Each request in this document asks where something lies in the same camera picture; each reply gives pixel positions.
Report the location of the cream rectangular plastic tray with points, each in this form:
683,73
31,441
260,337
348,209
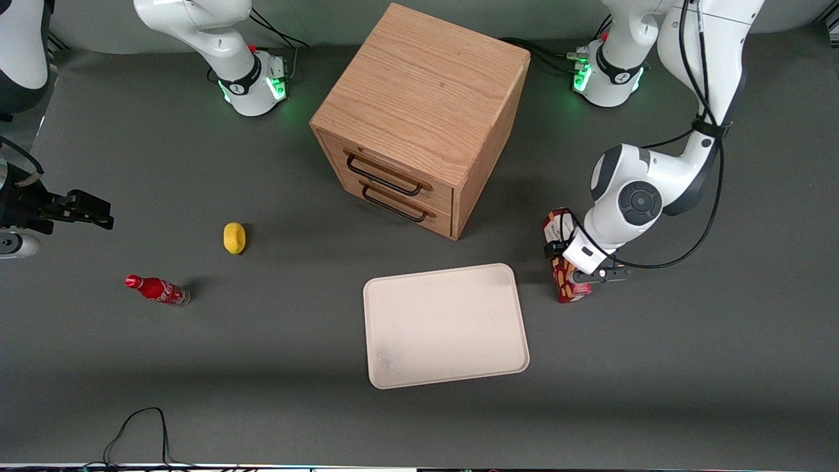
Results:
446,324

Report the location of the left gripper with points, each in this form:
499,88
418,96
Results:
554,249

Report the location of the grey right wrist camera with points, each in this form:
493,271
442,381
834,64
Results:
16,246

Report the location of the wooden two-drawer cabinet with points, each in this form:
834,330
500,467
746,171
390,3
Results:
426,85

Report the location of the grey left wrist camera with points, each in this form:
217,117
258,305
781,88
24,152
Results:
581,277

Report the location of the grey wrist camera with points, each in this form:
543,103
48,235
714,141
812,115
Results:
16,246
581,277

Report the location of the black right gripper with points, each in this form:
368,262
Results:
26,208

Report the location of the red cola bottle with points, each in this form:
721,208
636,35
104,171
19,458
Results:
157,290

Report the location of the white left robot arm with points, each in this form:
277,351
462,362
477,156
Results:
708,59

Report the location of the yellow lemon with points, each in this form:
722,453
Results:
234,237

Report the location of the red cookie box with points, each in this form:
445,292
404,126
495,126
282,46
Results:
564,288

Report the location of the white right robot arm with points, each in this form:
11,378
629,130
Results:
196,19

